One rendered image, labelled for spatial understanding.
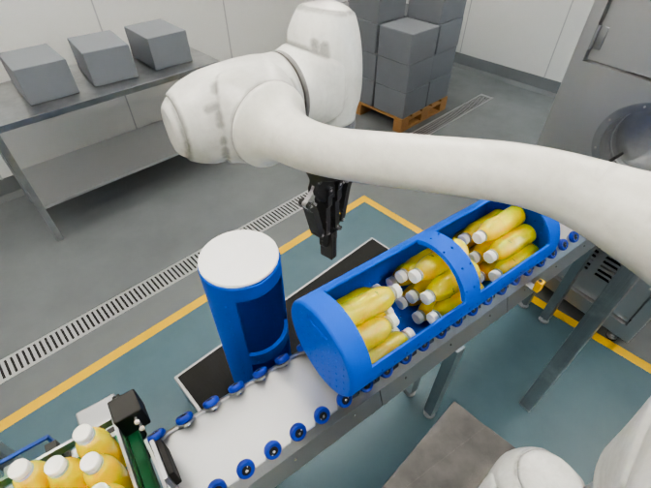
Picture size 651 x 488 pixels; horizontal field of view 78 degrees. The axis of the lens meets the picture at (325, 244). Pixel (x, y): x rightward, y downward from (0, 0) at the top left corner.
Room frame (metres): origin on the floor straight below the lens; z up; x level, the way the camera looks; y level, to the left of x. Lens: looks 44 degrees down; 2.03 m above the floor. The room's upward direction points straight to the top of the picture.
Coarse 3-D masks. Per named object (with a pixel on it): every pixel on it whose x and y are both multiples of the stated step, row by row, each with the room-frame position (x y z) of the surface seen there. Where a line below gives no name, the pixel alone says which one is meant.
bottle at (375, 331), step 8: (368, 320) 0.63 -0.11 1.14; (376, 320) 0.62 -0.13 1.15; (384, 320) 0.63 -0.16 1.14; (360, 328) 0.60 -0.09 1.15; (368, 328) 0.60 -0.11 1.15; (376, 328) 0.60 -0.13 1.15; (384, 328) 0.60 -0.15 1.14; (392, 328) 0.63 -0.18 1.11; (368, 336) 0.58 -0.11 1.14; (376, 336) 0.58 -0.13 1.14; (384, 336) 0.59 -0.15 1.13; (368, 344) 0.56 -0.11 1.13; (376, 344) 0.57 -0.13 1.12
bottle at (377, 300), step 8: (376, 288) 0.71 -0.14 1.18; (384, 288) 0.71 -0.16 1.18; (392, 288) 0.72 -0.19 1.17; (360, 296) 0.67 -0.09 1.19; (368, 296) 0.67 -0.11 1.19; (376, 296) 0.67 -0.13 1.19; (384, 296) 0.68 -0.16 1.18; (392, 296) 0.69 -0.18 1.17; (344, 304) 0.64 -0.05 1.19; (352, 304) 0.64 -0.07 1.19; (360, 304) 0.64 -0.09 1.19; (368, 304) 0.65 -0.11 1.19; (376, 304) 0.65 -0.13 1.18; (384, 304) 0.66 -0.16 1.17; (352, 312) 0.62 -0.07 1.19; (360, 312) 0.63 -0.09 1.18; (368, 312) 0.63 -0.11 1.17; (376, 312) 0.64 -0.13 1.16; (360, 320) 0.61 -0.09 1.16
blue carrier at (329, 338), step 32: (448, 224) 0.94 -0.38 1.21; (544, 224) 0.96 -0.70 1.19; (384, 256) 0.80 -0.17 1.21; (448, 256) 0.78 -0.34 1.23; (544, 256) 0.92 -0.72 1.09; (320, 288) 0.70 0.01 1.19; (352, 288) 0.81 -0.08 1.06; (320, 320) 0.57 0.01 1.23; (352, 320) 0.57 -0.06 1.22; (448, 320) 0.65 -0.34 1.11; (320, 352) 0.57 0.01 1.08; (352, 352) 0.50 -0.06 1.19; (352, 384) 0.46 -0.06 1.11
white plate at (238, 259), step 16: (224, 240) 1.05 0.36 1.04; (240, 240) 1.05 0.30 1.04; (256, 240) 1.05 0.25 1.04; (272, 240) 1.05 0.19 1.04; (208, 256) 0.97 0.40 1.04; (224, 256) 0.97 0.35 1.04; (240, 256) 0.97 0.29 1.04; (256, 256) 0.97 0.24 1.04; (272, 256) 0.97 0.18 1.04; (208, 272) 0.90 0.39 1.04; (224, 272) 0.90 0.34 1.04; (240, 272) 0.90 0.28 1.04; (256, 272) 0.90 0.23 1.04
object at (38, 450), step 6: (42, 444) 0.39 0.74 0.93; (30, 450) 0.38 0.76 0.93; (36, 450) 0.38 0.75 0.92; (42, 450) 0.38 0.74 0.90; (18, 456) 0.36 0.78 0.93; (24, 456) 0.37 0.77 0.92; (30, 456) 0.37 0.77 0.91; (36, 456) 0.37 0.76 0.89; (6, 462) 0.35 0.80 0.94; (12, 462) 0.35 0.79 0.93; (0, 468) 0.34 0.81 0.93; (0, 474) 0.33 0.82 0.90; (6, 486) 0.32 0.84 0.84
